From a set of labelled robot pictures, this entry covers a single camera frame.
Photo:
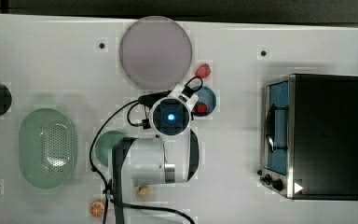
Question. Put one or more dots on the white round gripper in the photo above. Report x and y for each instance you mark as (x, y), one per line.
(171, 115)

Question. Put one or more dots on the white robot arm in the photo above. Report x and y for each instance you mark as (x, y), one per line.
(170, 156)

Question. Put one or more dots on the green oval strainer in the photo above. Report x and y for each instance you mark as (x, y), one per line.
(47, 148)

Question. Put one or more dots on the red strawberry in bowl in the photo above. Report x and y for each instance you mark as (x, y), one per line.
(201, 109)

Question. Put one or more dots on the blue bowl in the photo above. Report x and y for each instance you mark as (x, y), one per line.
(207, 96)

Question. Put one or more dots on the pink strawberry on table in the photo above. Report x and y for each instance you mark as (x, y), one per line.
(203, 71)

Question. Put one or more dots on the grey round plate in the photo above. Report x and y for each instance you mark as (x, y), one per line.
(155, 53)

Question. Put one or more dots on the green round cup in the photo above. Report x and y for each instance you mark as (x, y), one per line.
(104, 144)

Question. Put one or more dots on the yellow toy food piece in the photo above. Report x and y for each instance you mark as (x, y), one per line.
(142, 191)

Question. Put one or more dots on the orange slice toy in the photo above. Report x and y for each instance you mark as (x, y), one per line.
(96, 208)

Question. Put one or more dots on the silver toaster oven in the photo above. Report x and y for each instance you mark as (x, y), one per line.
(310, 137)

